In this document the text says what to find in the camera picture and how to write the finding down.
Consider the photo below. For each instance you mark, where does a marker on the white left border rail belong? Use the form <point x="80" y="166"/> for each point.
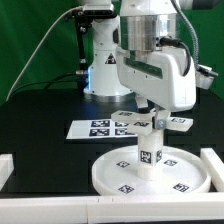
<point x="6" y="168"/>

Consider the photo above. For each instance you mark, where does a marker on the white border rail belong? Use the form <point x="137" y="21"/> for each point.
<point x="215" y="167"/>
<point x="6" y="168"/>
<point x="112" y="209"/>

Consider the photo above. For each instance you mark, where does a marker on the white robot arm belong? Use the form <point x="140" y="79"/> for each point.
<point x="144" y="26"/>

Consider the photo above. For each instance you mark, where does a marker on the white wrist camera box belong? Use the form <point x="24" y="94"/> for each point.
<point x="205" y="77"/>

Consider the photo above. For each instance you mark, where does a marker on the white round table top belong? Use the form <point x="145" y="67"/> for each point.
<point x="125" y="171"/>

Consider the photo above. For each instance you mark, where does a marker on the white front border rail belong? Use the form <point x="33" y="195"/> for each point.
<point x="112" y="209"/>

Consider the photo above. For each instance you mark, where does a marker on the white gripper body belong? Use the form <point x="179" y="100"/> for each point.
<point x="159" y="77"/>

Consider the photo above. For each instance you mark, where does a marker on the white right border rail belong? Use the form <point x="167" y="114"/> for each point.
<point x="215" y="167"/>

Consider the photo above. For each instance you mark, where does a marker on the white cross-shaped table base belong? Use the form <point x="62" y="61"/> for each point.
<point x="142" y="124"/>

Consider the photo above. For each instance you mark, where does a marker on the white fiducial marker sheet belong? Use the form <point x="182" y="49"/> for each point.
<point x="97" y="129"/>

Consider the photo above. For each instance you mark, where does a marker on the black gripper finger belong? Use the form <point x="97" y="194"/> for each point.
<point x="142" y="104"/>
<point x="160" y="118"/>

